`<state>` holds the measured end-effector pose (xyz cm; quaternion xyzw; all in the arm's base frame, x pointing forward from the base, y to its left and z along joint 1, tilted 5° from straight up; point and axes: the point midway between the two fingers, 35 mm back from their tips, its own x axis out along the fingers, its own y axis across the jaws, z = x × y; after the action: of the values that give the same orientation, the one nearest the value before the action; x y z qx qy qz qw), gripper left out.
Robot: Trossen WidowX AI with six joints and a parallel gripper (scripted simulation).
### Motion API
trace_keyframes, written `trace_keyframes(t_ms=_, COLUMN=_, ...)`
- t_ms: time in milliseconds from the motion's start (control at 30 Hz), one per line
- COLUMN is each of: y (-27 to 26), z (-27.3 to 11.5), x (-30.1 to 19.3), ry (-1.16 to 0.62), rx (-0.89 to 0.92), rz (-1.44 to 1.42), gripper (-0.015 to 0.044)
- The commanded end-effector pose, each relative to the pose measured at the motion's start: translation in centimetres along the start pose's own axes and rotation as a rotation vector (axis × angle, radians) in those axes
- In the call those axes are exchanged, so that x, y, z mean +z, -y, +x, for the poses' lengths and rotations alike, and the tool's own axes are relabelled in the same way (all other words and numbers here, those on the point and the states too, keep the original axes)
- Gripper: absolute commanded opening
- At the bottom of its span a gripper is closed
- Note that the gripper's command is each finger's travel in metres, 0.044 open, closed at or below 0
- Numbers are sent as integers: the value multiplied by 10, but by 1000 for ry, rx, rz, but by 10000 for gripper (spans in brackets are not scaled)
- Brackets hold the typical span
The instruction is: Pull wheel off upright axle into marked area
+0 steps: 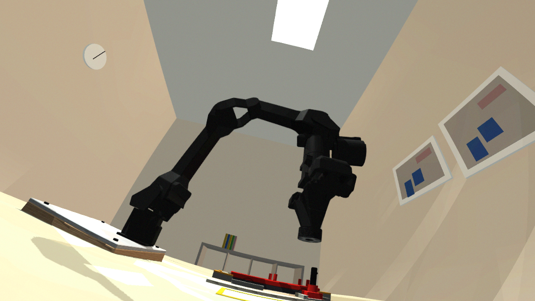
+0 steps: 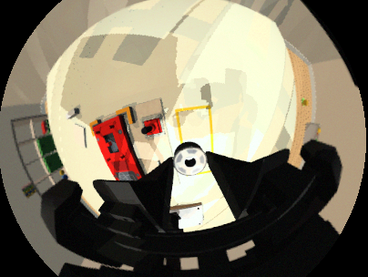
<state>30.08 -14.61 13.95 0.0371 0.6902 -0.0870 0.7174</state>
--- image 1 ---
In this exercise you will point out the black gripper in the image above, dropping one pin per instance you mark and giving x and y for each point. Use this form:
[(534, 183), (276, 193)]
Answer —
[(319, 187)]

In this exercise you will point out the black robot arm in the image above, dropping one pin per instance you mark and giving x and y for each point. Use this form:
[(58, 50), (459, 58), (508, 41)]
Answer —
[(169, 192)]

